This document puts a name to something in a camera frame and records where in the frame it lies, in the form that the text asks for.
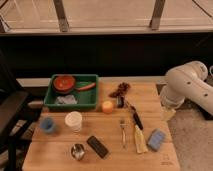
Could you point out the black chair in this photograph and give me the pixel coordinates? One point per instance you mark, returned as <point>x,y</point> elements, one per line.
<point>13,122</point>

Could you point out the black handled knife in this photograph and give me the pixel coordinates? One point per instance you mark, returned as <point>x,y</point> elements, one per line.
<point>136,117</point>

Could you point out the shiny metal cup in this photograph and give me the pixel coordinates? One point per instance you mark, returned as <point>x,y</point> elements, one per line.
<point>77,151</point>

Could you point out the grey crumpled cloth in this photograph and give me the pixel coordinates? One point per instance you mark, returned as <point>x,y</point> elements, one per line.
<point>68,99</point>

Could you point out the blue sponge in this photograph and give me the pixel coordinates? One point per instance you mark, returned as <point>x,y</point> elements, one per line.
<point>156,139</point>

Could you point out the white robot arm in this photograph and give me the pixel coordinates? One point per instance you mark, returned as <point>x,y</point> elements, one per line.
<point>187,81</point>

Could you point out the brown dried bunch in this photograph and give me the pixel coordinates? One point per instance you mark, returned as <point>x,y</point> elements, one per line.
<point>121,90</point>

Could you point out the black eraser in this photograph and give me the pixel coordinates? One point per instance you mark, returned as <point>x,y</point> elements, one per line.
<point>97,146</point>

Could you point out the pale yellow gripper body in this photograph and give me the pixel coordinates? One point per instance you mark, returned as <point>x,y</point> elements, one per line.
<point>168,113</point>

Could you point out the blue plastic cup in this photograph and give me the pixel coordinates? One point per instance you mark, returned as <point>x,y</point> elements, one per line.
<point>47,125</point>

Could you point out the white paper cup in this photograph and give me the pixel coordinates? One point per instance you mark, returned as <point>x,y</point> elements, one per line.
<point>74,121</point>

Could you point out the orange round ball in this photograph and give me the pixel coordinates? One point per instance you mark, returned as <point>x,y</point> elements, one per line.
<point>107,107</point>

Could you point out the green plastic tray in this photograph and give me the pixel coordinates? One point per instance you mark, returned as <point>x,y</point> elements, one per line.
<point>86,100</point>

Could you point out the metal fork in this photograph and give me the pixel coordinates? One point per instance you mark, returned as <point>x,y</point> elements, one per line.
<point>122,126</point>

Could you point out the red toy frying pan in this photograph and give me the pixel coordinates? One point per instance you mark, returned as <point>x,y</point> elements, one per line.
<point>64,84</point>

